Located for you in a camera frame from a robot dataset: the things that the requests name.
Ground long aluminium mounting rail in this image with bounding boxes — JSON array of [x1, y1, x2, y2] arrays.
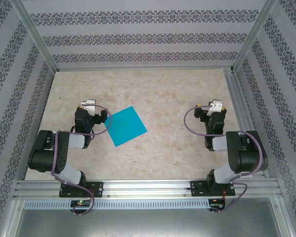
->
[[13, 179, 279, 198]]

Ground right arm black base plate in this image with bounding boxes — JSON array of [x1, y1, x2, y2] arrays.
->
[[190, 180, 236, 198]]

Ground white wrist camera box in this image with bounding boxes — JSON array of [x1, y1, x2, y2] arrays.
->
[[206, 99, 223, 116], [80, 99, 97, 116]]

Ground slotted grey cable duct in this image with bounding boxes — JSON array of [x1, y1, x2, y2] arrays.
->
[[23, 199, 210, 210]]

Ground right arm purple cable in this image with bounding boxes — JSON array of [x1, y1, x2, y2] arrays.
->
[[184, 105, 265, 214]]

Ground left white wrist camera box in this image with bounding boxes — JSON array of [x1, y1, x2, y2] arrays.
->
[[80, 99, 97, 116]]

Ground aluminium frame post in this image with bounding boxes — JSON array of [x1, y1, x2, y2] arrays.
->
[[230, 0, 279, 74], [9, 0, 59, 73]]

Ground aluminium side rails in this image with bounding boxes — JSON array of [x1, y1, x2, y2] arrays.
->
[[223, 68, 271, 179]]

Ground blue paper sheet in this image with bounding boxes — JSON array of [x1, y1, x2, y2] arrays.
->
[[104, 106, 148, 147]]

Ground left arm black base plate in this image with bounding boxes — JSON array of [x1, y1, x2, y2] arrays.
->
[[59, 182, 104, 198]]

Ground grey sheet metal tray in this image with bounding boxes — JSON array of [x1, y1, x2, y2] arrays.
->
[[13, 197, 293, 237]]

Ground thin aluminium wall strip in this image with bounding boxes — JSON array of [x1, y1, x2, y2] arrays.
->
[[54, 66, 234, 73]]

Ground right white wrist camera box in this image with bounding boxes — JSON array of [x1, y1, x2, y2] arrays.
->
[[206, 99, 223, 116]]

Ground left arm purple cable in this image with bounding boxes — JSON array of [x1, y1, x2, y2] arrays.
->
[[50, 103, 112, 216]]

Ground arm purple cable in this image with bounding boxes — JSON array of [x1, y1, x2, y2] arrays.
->
[[50, 103, 112, 216], [184, 105, 265, 214]]

